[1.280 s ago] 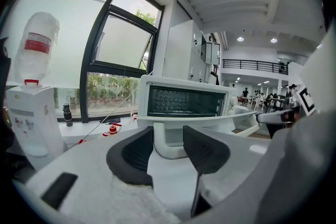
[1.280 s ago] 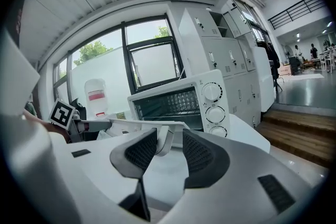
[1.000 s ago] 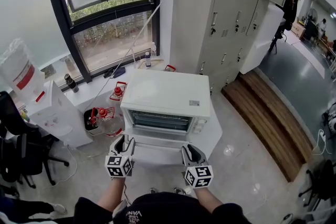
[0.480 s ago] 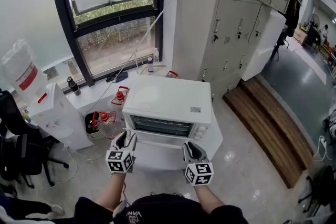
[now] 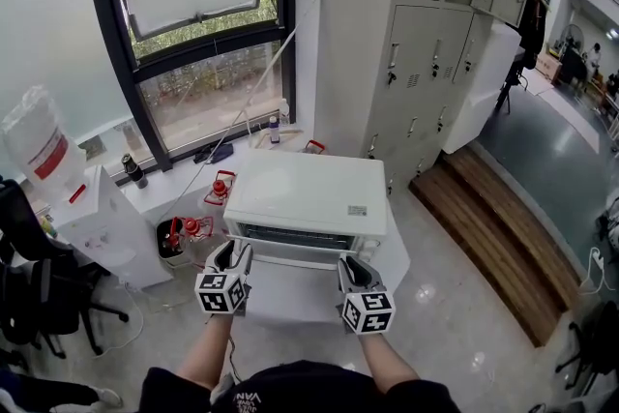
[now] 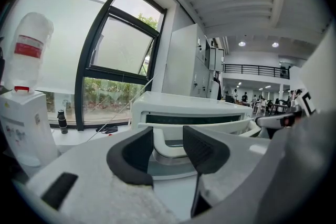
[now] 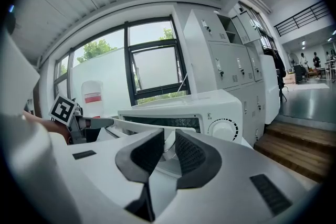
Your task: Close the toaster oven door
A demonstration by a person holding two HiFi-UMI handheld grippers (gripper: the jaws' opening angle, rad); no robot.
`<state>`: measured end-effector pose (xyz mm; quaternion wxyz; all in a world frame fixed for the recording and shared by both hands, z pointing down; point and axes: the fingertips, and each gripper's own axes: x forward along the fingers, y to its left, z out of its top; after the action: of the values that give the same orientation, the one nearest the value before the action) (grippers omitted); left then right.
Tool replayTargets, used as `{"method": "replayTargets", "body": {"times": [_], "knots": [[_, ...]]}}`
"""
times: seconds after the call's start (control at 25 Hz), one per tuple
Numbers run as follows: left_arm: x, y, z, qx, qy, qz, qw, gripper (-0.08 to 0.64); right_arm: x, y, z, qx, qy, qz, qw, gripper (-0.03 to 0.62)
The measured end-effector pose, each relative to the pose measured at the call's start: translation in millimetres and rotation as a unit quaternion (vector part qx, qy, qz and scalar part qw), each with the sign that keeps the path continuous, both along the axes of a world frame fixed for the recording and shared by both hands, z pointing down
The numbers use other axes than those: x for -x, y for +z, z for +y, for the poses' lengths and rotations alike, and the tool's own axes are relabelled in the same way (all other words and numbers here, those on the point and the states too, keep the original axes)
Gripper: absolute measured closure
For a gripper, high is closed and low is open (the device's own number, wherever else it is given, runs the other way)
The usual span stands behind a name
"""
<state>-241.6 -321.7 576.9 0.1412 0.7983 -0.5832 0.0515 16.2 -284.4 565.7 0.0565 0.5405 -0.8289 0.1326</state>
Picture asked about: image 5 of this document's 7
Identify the standing fan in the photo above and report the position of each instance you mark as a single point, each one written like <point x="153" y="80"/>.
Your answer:
<point x="573" y="35"/>

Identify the black hanging jacket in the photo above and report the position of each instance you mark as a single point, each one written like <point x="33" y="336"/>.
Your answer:
<point x="533" y="29"/>

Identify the black pouch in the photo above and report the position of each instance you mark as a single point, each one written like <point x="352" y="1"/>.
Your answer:
<point x="215" y="154"/>

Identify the white shoe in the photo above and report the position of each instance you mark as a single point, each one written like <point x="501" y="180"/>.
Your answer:
<point x="107" y="396"/>

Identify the beige metal locker cabinet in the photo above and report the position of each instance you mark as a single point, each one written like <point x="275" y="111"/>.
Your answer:
<point x="416" y="38"/>

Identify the bottle with purple label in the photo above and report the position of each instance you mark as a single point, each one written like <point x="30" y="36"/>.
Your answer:
<point x="274" y="130"/>

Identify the person's left forearm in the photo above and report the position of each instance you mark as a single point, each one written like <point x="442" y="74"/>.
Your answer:
<point x="208" y="353"/>

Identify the dark trouser leg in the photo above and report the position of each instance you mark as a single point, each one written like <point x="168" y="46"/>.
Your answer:
<point x="43" y="394"/>

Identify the wooden steps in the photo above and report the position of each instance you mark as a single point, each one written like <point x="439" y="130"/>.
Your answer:
<point x="493" y="237"/>

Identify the small black waste bin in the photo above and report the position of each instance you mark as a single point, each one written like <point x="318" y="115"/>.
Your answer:
<point x="171" y="244"/>

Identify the clear water jug red label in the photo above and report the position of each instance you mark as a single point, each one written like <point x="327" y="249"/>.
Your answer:
<point x="41" y="145"/>

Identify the black thermos bottle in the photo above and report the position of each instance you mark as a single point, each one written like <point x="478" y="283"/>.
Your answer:
<point x="134" y="171"/>

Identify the wooden clothes hanger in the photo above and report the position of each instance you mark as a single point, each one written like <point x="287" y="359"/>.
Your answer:
<point x="278" y="138"/>

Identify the white toaster oven door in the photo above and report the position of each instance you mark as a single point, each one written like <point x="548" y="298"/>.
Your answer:
<point x="295" y="260"/>

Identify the white toaster oven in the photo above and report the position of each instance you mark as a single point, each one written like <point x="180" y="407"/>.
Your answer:
<point x="304" y="188"/>

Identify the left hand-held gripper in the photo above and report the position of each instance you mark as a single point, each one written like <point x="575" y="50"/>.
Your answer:
<point x="220" y="294"/>

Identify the person's black shirt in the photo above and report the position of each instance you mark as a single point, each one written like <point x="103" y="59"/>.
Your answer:
<point x="300" y="389"/>

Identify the black office chair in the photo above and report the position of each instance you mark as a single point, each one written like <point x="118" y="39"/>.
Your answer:
<point x="34" y="266"/>

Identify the black window frame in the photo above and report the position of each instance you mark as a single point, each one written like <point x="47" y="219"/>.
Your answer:
<point x="287" y="14"/>

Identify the white cabinet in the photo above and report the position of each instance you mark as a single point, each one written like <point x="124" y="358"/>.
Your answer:
<point x="483" y="87"/>

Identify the white water dispenser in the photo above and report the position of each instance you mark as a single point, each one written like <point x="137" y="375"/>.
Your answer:
<point x="111" y="232"/>

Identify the black chair with wheels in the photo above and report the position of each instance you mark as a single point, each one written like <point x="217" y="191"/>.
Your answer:
<point x="592" y="343"/>

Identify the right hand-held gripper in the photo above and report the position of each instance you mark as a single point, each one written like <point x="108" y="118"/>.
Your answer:
<point x="370" y="312"/>

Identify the person's right forearm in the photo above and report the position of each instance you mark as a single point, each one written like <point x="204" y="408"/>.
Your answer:
<point x="387" y="362"/>

